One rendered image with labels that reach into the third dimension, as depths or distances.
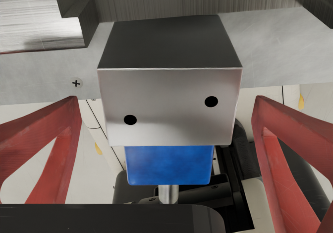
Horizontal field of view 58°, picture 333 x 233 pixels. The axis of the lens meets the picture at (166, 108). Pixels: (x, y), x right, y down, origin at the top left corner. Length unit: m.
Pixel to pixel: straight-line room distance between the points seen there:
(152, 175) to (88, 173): 1.29
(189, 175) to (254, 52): 0.07
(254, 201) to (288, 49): 0.27
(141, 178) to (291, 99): 0.74
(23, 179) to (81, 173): 0.28
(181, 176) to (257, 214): 0.25
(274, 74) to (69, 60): 0.11
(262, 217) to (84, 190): 1.22
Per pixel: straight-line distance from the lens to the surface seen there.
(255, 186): 0.43
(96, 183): 1.49
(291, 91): 0.86
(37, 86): 0.18
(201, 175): 0.16
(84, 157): 1.37
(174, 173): 0.15
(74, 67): 0.17
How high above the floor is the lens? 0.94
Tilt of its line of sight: 54 degrees down
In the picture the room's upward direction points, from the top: 179 degrees clockwise
